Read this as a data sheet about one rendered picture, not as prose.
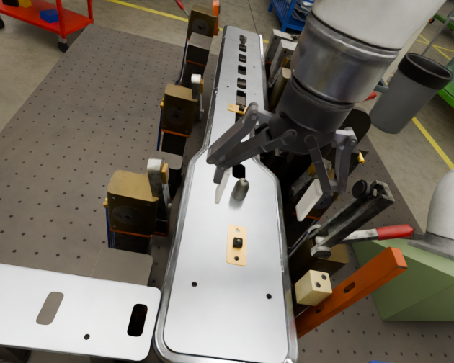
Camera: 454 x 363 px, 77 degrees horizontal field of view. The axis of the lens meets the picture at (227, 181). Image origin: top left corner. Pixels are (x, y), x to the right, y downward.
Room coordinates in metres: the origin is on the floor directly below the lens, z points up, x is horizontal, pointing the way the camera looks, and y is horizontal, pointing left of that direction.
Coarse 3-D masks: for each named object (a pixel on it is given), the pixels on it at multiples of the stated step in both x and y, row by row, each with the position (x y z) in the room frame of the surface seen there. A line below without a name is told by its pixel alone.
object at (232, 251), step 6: (228, 228) 0.34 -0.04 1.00; (234, 228) 0.34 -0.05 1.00; (240, 228) 0.35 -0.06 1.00; (228, 234) 0.32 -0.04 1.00; (234, 234) 0.33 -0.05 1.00; (240, 234) 0.33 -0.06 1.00; (228, 240) 0.31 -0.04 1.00; (234, 240) 0.31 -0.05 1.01; (228, 246) 0.30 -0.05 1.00; (234, 246) 0.30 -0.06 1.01; (240, 246) 0.30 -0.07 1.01; (228, 252) 0.29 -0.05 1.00; (234, 252) 0.29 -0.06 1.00; (240, 252) 0.30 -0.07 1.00; (228, 258) 0.28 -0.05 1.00; (240, 258) 0.28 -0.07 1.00; (234, 264) 0.27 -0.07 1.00; (240, 264) 0.27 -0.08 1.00
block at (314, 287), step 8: (312, 272) 0.27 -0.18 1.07; (320, 272) 0.27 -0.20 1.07; (304, 280) 0.26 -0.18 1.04; (312, 280) 0.25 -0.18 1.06; (320, 280) 0.26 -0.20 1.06; (328, 280) 0.27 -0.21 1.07; (296, 288) 0.26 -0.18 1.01; (304, 288) 0.25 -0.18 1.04; (312, 288) 0.24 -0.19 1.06; (320, 288) 0.25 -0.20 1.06; (328, 288) 0.25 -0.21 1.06; (296, 296) 0.25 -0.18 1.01; (304, 296) 0.24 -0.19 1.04; (312, 296) 0.24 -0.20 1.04; (320, 296) 0.24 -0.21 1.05; (296, 304) 0.24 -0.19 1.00; (304, 304) 0.24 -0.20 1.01; (312, 304) 0.24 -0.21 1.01; (296, 312) 0.25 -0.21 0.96
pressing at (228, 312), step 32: (224, 32) 1.33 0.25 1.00; (224, 64) 1.02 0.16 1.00; (256, 64) 1.12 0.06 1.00; (224, 96) 0.81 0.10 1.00; (256, 96) 0.88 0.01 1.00; (224, 128) 0.65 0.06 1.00; (256, 128) 0.72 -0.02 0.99; (192, 160) 0.49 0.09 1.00; (256, 160) 0.56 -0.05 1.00; (192, 192) 0.39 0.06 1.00; (224, 192) 0.43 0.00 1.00; (256, 192) 0.46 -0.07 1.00; (192, 224) 0.32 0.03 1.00; (224, 224) 0.35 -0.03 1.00; (256, 224) 0.37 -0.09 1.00; (192, 256) 0.25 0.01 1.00; (224, 256) 0.28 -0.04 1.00; (256, 256) 0.30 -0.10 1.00; (192, 288) 0.20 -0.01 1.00; (224, 288) 0.22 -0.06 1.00; (256, 288) 0.24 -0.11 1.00; (288, 288) 0.26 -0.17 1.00; (160, 320) 0.14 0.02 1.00; (192, 320) 0.16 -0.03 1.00; (224, 320) 0.17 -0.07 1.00; (256, 320) 0.19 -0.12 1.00; (288, 320) 0.21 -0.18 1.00; (160, 352) 0.10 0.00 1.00; (192, 352) 0.12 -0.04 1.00; (224, 352) 0.13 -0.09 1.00; (256, 352) 0.14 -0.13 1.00; (288, 352) 0.16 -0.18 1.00
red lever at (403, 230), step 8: (408, 224) 0.37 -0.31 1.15; (360, 232) 0.35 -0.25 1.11; (368, 232) 0.35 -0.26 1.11; (376, 232) 0.36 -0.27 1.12; (384, 232) 0.35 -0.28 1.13; (392, 232) 0.35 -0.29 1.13; (400, 232) 0.35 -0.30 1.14; (408, 232) 0.36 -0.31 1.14; (320, 240) 0.34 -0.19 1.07; (344, 240) 0.34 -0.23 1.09; (352, 240) 0.34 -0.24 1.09; (360, 240) 0.34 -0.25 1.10; (368, 240) 0.35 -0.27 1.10
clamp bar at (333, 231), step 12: (360, 180) 0.35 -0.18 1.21; (360, 192) 0.33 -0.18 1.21; (372, 192) 0.34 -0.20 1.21; (384, 192) 0.34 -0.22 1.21; (348, 204) 0.35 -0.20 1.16; (360, 204) 0.35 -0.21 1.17; (372, 204) 0.33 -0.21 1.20; (384, 204) 0.33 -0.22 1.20; (336, 216) 0.35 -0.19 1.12; (348, 216) 0.35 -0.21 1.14; (360, 216) 0.32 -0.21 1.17; (372, 216) 0.33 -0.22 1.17; (324, 228) 0.35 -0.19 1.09; (336, 228) 0.34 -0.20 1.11; (348, 228) 0.32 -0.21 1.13; (324, 240) 0.32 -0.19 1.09; (336, 240) 0.32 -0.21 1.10
